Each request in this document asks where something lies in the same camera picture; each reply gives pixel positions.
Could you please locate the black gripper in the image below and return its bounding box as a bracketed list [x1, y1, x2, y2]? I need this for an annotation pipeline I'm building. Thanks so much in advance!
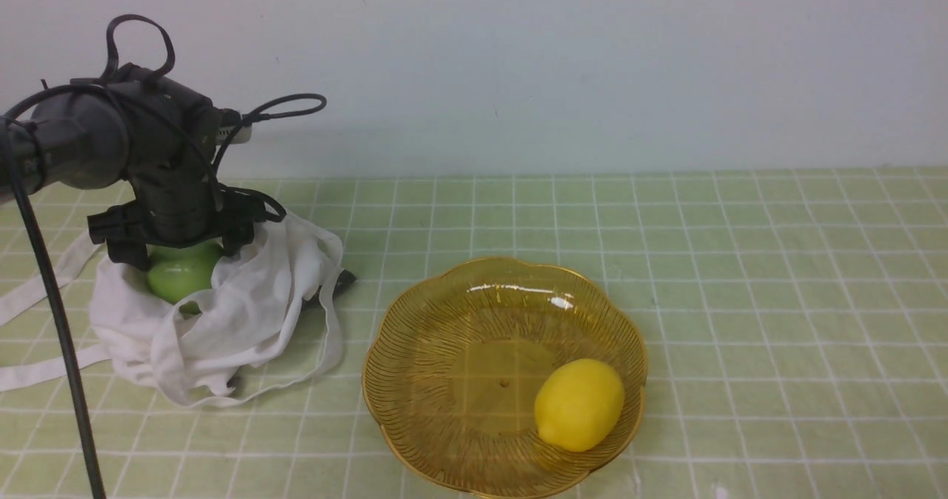
[87, 64, 270, 270]

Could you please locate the green apple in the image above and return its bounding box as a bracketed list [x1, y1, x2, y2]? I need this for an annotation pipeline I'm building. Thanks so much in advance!
[146, 241, 224, 304]

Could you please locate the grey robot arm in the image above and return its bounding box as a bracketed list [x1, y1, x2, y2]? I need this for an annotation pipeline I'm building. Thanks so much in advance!
[2, 64, 285, 272]

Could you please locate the white cloth bag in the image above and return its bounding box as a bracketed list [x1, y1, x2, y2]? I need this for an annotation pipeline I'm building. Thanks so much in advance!
[0, 210, 346, 409]

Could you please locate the black bag tag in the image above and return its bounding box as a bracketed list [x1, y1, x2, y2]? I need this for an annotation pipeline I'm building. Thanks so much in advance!
[301, 269, 358, 311]

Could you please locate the amber plastic fruit plate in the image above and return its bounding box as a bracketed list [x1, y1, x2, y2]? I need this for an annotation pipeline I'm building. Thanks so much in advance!
[362, 257, 649, 498]

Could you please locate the yellow lemon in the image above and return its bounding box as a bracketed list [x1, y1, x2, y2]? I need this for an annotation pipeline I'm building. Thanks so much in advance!
[533, 358, 625, 452]

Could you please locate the green checkered tablecloth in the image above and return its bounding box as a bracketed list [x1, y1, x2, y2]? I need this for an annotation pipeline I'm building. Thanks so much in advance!
[0, 167, 948, 499]

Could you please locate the black cable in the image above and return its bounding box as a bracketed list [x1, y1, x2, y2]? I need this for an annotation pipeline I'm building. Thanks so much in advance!
[0, 14, 327, 499]

